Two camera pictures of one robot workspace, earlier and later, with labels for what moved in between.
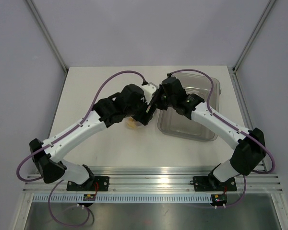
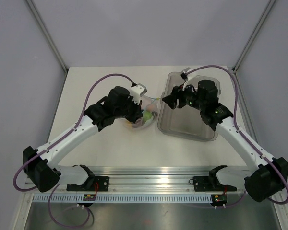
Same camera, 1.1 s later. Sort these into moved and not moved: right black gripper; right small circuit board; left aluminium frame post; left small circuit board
Moved: right black gripper
Not moved: right small circuit board; left aluminium frame post; left small circuit board
